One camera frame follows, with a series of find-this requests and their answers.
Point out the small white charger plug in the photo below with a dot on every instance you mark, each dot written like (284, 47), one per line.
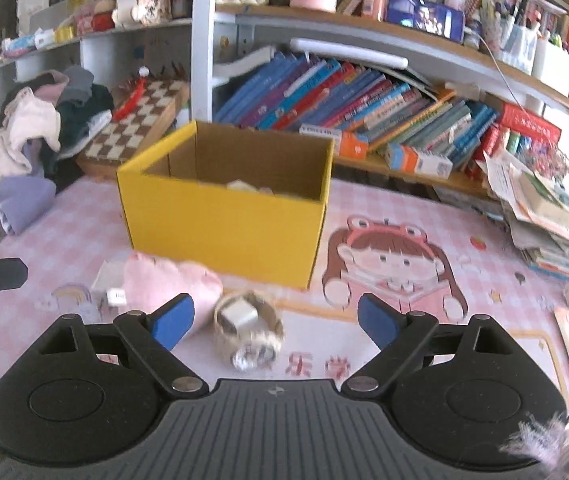
(238, 316)

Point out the white pen holder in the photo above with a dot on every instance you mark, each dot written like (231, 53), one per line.
(554, 67)

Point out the orange white flat carton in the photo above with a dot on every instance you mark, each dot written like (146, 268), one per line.
(417, 160)
(332, 140)

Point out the grey garment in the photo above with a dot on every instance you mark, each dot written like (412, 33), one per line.
(78, 80)

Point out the red thick book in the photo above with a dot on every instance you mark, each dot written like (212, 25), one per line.
(529, 125)

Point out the lilac fluffy cloth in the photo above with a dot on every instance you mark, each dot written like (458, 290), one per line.
(539, 440)

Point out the pink plush pig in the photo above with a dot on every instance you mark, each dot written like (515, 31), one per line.
(164, 285)

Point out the wooden chessboard box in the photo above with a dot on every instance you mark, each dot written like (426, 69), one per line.
(134, 130)

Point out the yellow cardboard box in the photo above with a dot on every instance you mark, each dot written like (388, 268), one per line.
(224, 230)

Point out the pink checked printed desktop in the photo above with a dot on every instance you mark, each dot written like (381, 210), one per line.
(39, 260)

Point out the clear pen holder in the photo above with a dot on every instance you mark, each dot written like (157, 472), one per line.
(519, 45)

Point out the white desk shelf unit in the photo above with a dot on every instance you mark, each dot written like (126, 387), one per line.
(203, 60)

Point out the dark green garment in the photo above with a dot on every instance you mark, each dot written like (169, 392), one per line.
(84, 105)

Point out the pale white cloth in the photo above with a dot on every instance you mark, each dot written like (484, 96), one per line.
(92, 127)

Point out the purple garment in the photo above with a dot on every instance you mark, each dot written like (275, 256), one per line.
(19, 200)

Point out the white lamp bar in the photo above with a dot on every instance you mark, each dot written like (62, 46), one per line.
(349, 53)

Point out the pile of clothes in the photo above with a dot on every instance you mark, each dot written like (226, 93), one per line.
(29, 125)

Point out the pink small box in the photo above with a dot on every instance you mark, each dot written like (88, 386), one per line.
(92, 24)

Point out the mauve pink garment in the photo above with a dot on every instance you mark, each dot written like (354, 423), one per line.
(49, 90)

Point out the stack of papers and booklets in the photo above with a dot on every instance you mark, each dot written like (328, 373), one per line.
(549, 210)

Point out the row of leaning colourful books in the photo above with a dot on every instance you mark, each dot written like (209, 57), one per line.
(339, 100)

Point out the white block with grey end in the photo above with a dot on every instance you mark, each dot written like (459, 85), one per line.
(107, 277)

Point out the red tassel ornament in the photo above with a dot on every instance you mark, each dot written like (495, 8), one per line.
(132, 100)

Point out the cream wristwatch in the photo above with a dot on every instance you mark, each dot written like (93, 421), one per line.
(259, 345)

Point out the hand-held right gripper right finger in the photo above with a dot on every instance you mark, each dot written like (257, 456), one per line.
(377, 322)

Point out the yellow small box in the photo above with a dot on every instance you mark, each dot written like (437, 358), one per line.
(67, 33)

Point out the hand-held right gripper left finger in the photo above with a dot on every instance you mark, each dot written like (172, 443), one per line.
(177, 322)

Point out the white tissue pack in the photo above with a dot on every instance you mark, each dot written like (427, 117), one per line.
(44, 39)

